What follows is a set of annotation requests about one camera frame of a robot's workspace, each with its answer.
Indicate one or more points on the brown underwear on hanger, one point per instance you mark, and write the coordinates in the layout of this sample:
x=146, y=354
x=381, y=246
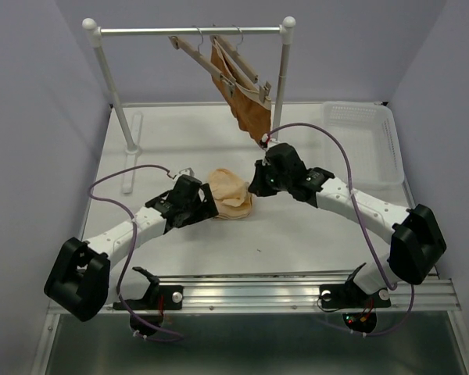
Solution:
x=253, y=116

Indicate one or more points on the aluminium mounting rail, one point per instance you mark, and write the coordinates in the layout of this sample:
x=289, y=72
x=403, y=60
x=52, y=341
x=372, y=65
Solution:
x=278, y=293

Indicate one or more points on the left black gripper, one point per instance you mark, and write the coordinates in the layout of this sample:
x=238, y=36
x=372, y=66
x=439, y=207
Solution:
x=205, y=209

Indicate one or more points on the beige underwear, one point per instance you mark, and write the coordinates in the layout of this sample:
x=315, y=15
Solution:
x=230, y=194

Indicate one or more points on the wooden clip hanger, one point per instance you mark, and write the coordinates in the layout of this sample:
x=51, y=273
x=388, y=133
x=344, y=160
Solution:
x=181, y=44

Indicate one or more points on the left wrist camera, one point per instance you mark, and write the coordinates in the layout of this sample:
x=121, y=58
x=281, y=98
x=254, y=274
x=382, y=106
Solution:
x=174, y=175

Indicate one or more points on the white plastic basket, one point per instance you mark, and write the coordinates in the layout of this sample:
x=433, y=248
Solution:
x=367, y=132

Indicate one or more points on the white clothes rack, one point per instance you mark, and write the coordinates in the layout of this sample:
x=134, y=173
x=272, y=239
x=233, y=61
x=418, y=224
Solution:
x=132, y=130

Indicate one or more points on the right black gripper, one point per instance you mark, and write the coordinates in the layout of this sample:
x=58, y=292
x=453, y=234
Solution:
x=257, y=186

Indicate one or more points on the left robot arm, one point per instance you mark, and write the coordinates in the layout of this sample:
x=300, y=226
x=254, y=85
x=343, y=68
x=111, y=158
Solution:
x=79, y=279

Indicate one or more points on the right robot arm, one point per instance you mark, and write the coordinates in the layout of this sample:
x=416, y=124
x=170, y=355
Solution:
x=413, y=235

